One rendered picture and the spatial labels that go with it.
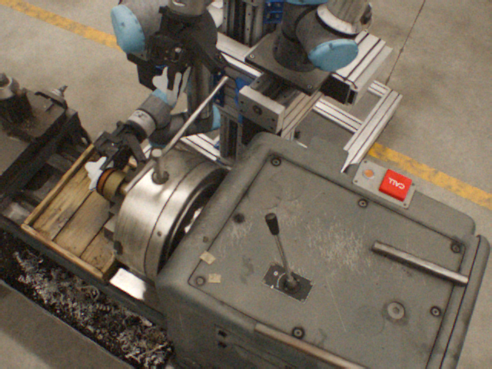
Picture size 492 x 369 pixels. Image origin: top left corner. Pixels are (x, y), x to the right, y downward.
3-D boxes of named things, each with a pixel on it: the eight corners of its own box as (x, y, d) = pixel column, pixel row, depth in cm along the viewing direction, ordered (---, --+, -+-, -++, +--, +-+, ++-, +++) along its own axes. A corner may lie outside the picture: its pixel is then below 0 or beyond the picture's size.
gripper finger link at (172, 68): (173, 84, 107) (181, 47, 102) (180, 87, 106) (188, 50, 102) (161, 90, 103) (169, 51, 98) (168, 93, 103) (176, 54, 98)
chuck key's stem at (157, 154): (161, 190, 109) (157, 158, 99) (154, 184, 110) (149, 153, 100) (167, 183, 110) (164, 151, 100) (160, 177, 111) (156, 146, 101)
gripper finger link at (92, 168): (75, 181, 124) (98, 156, 128) (93, 191, 122) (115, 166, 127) (73, 174, 121) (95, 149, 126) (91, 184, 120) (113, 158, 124)
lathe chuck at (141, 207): (214, 205, 140) (215, 134, 114) (153, 297, 125) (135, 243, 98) (187, 191, 142) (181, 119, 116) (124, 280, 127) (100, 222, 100)
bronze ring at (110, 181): (141, 171, 121) (111, 156, 123) (119, 200, 117) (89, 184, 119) (146, 191, 129) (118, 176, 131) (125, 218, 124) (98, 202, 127)
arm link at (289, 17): (314, 11, 138) (321, -29, 126) (333, 41, 131) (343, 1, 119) (274, 17, 135) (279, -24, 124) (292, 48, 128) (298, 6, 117)
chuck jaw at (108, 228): (154, 211, 117) (124, 242, 109) (153, 224, 120) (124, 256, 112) (117, 190, 119) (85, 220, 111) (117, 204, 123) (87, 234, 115)
